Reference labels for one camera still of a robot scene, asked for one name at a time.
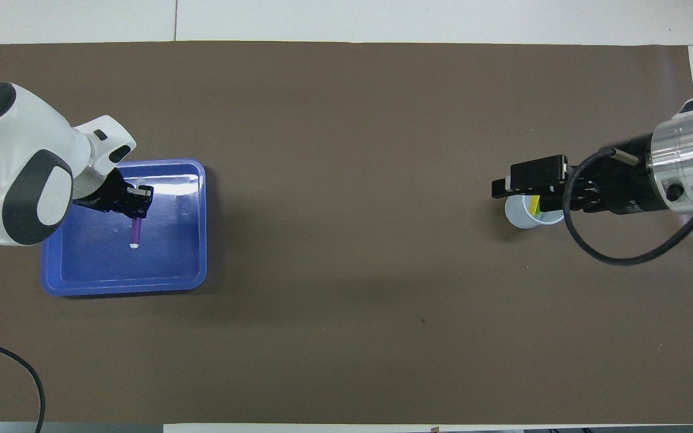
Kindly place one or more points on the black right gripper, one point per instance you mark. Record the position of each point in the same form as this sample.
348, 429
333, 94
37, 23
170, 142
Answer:
629, 186

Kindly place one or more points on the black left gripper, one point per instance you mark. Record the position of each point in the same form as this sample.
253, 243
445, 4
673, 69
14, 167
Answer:
106, 195

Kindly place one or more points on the yellow marker pen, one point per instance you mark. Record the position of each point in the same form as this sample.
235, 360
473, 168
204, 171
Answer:
535, 201

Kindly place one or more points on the purple marker pen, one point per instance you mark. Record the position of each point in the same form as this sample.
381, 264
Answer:
136, 231

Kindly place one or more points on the translucent plastic cup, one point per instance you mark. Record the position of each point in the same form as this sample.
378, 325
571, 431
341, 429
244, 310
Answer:
518, 216

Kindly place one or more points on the blue plastic tray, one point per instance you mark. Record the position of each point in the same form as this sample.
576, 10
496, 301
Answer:
160, 264

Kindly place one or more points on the brown table mat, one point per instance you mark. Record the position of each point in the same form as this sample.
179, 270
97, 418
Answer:
346, 120

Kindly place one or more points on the black right gripper camera box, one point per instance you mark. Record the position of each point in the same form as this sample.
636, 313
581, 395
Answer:
536, 173

